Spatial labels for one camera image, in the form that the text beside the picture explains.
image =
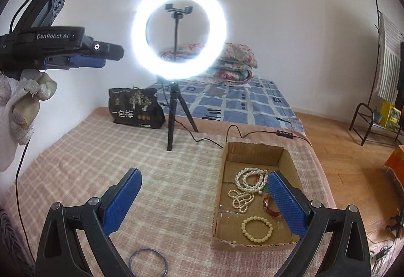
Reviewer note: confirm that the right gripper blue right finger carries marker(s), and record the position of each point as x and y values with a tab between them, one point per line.
347	253

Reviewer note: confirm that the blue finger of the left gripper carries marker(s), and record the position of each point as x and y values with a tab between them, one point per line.
73	62

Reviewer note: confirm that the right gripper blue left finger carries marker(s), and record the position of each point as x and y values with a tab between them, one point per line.
60	252

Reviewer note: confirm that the brown leather watch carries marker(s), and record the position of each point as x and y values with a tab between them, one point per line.
267	209

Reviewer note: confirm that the thin dark bangle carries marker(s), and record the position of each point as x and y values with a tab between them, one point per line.
148	262

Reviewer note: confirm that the red cord jade pendant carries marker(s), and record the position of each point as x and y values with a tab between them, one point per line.
241	180

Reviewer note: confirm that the left hand in white glove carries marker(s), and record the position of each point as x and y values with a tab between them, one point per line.
20	104

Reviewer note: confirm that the brown cardboard box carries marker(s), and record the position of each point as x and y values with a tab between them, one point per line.
227	223

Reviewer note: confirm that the black printed gift bag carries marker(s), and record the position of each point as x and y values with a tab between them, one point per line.
137	107

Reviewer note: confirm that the black clamp on floor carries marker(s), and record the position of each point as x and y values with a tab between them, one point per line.
397	227

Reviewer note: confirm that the orange cloth covered table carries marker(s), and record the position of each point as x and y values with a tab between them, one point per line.
394	165

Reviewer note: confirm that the blue patterned bed sheet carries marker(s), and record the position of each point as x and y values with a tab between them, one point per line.
258	102

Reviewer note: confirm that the black tripod stand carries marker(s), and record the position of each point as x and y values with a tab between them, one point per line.
172	95

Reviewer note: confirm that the black clothes rack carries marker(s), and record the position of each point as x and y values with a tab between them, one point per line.
367	117

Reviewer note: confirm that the black phone holder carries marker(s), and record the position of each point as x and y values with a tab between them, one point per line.
177	14

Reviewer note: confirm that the yellow box on rack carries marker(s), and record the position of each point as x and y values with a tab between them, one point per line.
390	116

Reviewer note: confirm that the dark hanging clothes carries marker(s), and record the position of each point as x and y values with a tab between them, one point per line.
400	86

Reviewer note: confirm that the folded floral quilt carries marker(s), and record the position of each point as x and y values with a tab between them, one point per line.
234	65

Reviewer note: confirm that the striped hanging towel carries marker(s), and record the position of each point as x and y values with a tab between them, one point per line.
389	59

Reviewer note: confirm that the white ring light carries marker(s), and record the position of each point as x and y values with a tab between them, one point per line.
149	60

